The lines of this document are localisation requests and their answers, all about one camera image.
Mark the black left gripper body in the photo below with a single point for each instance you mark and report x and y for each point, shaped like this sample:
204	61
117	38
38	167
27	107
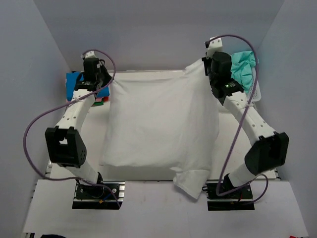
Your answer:
104	77

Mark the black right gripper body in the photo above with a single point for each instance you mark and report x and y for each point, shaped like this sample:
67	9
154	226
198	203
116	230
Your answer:
207	63

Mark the white t shirt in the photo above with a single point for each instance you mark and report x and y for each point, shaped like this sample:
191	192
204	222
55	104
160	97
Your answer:
161	125

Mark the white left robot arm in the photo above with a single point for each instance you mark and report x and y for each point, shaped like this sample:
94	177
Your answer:
65	145

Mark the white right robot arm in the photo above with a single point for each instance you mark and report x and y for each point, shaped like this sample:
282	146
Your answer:
268	147

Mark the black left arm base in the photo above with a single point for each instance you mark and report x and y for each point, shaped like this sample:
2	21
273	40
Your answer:
88	197

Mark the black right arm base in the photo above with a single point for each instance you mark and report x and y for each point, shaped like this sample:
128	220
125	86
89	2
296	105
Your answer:
239	200

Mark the blue folded t shirt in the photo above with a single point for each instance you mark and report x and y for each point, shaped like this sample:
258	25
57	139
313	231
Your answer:
71	82

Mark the teal crumpled t shirt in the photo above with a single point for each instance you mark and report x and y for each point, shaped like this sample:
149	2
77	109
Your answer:
242	67

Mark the green folded t shirt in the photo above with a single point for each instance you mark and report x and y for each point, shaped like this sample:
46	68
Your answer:
95	104

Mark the white plastic basket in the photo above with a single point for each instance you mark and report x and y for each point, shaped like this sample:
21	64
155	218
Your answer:
256	88

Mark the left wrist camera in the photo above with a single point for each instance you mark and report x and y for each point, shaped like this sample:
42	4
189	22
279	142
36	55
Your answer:
91	63

